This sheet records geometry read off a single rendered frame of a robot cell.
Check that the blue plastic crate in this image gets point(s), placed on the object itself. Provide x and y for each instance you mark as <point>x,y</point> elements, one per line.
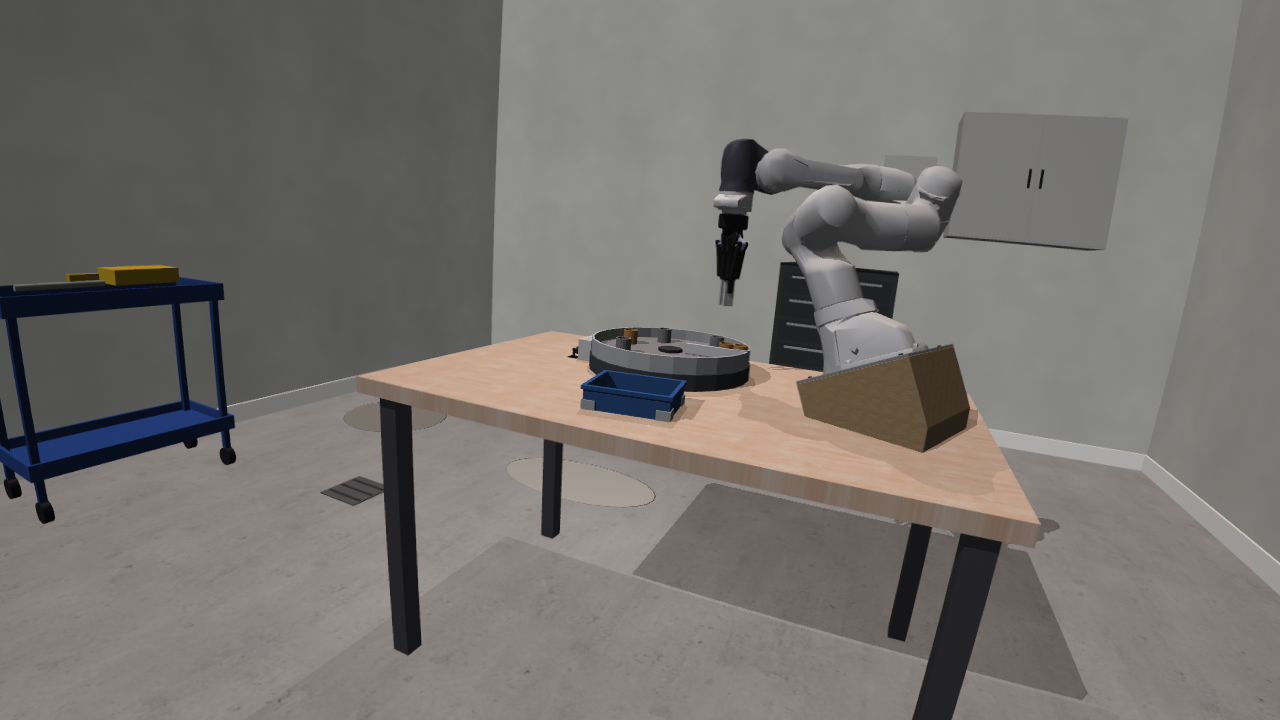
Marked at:
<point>633,395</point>

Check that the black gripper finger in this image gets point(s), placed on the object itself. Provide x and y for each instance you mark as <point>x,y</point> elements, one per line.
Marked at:
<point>721,266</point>
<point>734,273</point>

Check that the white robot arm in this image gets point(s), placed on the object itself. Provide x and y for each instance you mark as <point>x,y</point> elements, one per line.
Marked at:
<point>851,331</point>

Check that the grey round turning table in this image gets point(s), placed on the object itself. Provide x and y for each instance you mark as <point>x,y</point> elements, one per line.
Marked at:
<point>705,368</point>

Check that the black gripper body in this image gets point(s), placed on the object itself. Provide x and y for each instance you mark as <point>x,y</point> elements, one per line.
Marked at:
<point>733,226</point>

